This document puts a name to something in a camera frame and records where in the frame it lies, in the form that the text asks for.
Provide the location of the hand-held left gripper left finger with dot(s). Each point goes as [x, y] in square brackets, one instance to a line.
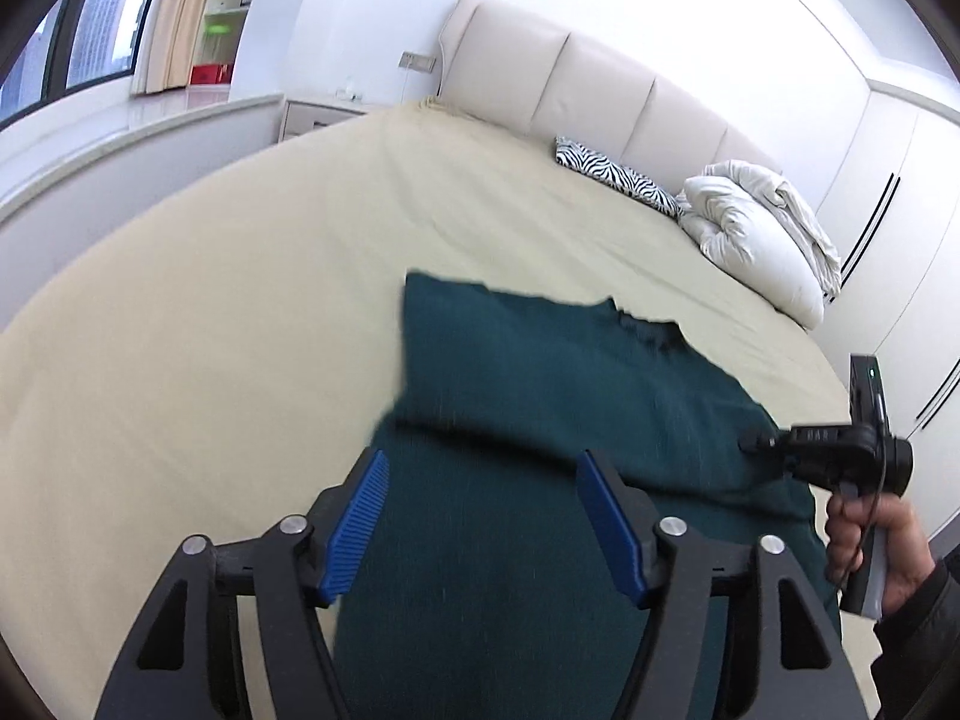
[360, 525]

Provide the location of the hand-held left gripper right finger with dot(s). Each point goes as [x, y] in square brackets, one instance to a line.
[611, 532]

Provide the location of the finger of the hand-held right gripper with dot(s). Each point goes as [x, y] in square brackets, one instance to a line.
[761, 442]

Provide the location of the dark green garment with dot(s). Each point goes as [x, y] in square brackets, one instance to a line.
[525, 390]

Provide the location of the person's right forearm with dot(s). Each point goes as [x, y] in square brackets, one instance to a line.
[922, 637]

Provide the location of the person's right hand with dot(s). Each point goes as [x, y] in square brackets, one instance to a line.
[907, 540]

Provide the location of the white duvet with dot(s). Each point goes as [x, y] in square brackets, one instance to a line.
[750, 240]

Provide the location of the white wardrobe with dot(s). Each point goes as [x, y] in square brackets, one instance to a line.
[915, 240]

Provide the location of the bed with beige sheet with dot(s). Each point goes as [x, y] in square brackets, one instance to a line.
[300, 240]

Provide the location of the zebra print pillow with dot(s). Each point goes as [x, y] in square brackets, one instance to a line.
[619, 176]

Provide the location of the cream padded headboard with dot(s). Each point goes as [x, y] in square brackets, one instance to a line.
[600, 82]

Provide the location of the white nightstand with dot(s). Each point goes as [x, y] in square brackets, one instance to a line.
[319, 116]

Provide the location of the white window ledge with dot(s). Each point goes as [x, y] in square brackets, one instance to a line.
[112, 157]

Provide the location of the red box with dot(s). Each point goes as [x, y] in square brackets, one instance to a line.
[210, 75]

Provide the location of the green object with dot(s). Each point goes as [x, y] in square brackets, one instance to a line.
[223, 29]

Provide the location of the beige curtain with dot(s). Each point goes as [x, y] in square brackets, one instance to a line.
[172, 15]

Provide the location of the black framed window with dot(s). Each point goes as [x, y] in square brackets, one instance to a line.
[90, 22]

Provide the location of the wall socket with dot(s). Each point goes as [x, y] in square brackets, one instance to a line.
[418, 61]

